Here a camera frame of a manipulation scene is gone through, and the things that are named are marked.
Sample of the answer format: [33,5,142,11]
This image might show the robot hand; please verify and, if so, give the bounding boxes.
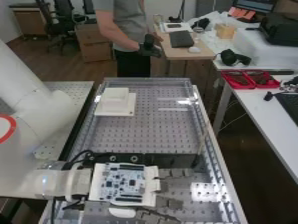
[88,162,200,224]

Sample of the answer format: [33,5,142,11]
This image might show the small white box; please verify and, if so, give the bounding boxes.
[93,86,138,118]

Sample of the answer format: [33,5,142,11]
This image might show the black computer monitor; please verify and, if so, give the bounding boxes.
[232,0,279,15]

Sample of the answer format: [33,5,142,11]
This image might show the wooden desk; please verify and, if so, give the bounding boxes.
[149,21,220,80]

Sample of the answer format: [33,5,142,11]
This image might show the black case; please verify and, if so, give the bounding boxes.
[258,12,298,47]

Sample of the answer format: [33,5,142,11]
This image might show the black office chair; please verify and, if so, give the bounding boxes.
[36,0,87,56]

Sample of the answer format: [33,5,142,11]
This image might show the clear box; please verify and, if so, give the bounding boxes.
[65,76,249,224]

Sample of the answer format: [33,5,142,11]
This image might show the black headphones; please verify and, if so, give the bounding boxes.
[220,48,253,67]

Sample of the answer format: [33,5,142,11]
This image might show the black keyboard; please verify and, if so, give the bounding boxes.
[274,92,298,127]

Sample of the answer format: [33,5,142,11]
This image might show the beige container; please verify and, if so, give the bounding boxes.
[214,22,238,40]

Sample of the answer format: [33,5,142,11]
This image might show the black cable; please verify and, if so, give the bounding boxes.
[60,149,97,169]
[49,195,87,224]

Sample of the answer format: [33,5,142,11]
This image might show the wooden drawer cabinet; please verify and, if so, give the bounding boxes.
[9,3,49,38]
[73,22,116,64]

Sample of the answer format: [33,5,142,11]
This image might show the short black stick device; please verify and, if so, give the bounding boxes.
[262,91,275,102]

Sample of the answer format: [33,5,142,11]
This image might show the black plate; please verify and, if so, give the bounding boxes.
[85,152,200,170]

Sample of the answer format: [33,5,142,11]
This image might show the person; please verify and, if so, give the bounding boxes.
[91,0,165,79]

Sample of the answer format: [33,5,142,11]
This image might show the red tray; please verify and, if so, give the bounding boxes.
[220,69,258,91]
[245,69,282,90]

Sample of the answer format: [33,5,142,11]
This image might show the black handheld controller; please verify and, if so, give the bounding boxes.
[138,33,164,59]

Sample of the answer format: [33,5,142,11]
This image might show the white desk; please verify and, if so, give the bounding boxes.
[188,10,298,74]
[212,73,298,185]

